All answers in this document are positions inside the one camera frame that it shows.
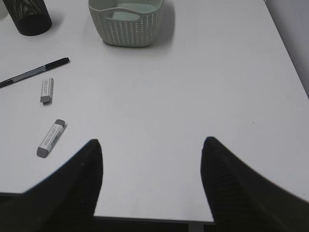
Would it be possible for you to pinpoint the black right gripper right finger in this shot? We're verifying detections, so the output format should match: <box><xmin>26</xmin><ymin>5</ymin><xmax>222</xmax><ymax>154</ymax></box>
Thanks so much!
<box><xmin>200</xmin><ymin>137</ymin><xmax>309</xmax><ymax>232</ymax></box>

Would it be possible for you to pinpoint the grey white eraser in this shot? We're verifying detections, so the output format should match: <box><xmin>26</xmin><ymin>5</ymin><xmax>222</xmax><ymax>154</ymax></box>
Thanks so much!
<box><xmin>37</xmin><ymin>119</ymin><xmax>65</xmax><ymax>158</ymax></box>
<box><xmin>40</xmin><ymin>78</ymin><xmax>54</xmax><ymax>103</ymax></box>

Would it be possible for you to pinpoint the grey white eraser right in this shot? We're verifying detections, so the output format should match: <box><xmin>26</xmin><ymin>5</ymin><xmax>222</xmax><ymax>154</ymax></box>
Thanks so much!
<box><xmin>37</xmin><ymin>119</ymin><xmax>65</xmax><ymax>158</ymax></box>

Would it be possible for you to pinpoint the grey white eraser middle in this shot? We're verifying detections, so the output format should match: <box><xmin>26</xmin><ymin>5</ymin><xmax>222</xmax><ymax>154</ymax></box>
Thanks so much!
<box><xmin>40</xmin><ymin>78</ymin><xmax>54</xmax><ymax>103</ymax></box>

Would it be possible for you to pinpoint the black marker pen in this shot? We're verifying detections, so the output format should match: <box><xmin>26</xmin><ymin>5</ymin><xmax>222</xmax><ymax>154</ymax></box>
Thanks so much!
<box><xmin>0</xmin><ymin>58</ymin><xmax>70</xmax><ymax>88</ymax></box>

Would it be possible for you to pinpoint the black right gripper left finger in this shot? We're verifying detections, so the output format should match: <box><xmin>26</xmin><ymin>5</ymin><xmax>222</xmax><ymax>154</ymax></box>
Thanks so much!
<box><xmin>0</xmin><ymin>139</ymin><xmax>103</xmax><ymax>232</ymax></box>

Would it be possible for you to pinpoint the pale green woven plastic basket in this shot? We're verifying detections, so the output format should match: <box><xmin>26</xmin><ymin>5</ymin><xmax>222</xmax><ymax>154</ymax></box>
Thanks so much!
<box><xmin>88</xmin><ymin>0</ymin><xmax>165</xmax><ymax>47</ymax></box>

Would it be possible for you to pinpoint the black mesh pen holder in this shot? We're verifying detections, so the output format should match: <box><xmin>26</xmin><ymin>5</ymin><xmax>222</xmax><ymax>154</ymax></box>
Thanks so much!
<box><xmin>3</xmin><ymin>0</ymin><xmax>52</xmax><ymax>36</ymax></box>

